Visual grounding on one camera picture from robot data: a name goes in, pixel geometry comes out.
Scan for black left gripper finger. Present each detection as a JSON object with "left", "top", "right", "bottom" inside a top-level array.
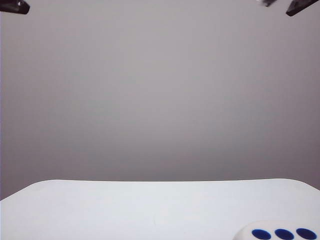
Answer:
[{"left": 0, "top": 0, "right": 31, "bottom": 15}]

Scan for white dice with blue dots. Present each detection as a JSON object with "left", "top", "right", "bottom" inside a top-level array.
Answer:
[{"left": 231, "top": 220, "right": 320, "bottom": 240}]

